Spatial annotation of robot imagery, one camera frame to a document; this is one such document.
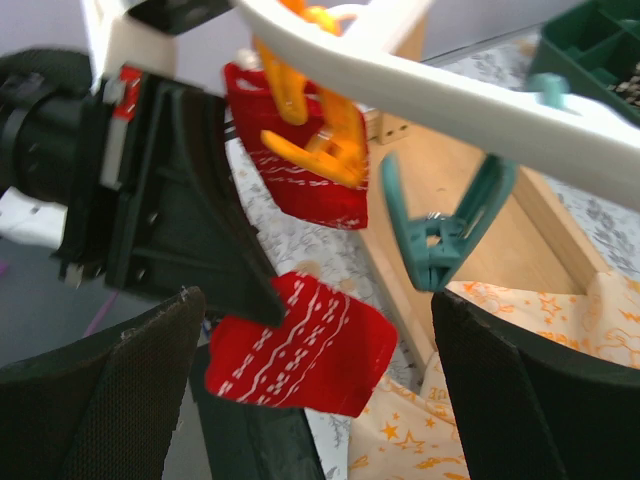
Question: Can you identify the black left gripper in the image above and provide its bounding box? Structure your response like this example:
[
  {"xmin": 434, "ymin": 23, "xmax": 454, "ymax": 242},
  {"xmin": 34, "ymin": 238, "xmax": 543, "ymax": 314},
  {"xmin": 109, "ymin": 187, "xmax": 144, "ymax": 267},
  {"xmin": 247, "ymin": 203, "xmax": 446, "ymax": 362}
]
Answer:
[{"xmin": 55, "ymin": 64, "xmax": 285, "ymax": 327}]

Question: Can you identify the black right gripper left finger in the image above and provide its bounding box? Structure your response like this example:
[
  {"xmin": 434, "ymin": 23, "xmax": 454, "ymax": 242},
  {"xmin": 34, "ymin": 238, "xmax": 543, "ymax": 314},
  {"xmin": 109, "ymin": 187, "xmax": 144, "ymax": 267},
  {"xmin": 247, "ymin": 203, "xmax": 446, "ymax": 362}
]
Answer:
[{"xmin": 1, "ymin": 287, "xmax": 206, "ymax": 479}]

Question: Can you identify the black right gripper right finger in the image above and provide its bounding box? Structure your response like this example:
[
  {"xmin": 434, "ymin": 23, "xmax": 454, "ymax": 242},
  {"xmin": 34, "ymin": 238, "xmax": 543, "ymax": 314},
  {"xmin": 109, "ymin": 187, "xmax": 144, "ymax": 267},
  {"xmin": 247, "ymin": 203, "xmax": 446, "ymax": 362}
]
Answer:
[{"xmin": 431, "ymin": 291, "xmax": 639, "ymax": 479}]

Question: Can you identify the red christmas sock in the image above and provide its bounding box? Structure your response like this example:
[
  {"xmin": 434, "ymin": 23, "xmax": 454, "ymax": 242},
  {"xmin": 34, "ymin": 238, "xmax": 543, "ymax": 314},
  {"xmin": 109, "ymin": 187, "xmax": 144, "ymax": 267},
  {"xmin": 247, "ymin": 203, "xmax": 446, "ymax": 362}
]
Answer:
[
  {"xmin": 204, "ymin": 271, "xmax": 398, "ymax": 418},
  {"xmin": 223, "ymin": 63, "xmax": 368, "ymax": 230}
]

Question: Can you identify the white clip sock hanger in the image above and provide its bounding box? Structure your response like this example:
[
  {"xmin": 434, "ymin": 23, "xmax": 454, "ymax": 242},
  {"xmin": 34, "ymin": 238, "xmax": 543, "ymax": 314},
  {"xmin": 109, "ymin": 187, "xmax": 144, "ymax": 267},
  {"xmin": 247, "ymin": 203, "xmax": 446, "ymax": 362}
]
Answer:
[{"xmin": 234, "ymin": 0, "xmax": 640, "ymax": 294}]

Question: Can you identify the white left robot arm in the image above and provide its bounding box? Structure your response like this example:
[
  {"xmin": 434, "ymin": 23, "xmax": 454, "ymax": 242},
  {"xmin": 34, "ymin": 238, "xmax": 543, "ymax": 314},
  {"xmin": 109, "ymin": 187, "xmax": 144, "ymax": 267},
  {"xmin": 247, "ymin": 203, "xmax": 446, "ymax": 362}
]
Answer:
[{"xmin": 1, "ymin": 49, "xmax": 285, "ymax": 327}]

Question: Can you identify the white orange patterned cloth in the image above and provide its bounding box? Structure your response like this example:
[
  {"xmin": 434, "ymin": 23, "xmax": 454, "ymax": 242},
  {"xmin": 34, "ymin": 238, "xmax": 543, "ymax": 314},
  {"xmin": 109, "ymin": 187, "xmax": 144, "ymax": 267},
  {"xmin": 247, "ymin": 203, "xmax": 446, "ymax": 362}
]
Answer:
[{"xmin": 348, "ymin": 273, "xmax": 639, "ymax": 479}]

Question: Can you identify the wooden clothes rack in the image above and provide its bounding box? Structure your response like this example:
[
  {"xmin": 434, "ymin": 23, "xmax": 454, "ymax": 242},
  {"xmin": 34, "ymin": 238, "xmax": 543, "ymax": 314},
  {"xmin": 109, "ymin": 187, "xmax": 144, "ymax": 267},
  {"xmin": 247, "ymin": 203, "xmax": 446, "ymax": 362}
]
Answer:
[{"xmin": 359, "ymin": 14, "xmax": 614, "ymax": 371}]

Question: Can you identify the green compartment organizer box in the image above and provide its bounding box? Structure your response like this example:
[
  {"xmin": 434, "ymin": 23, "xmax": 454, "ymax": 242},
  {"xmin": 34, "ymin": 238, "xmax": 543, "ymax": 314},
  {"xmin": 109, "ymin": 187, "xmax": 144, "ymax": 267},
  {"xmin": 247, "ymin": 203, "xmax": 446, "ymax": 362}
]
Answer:
[{"xmin": 528, "ymin": 0, "xmax": 639, "ymax": 126}]

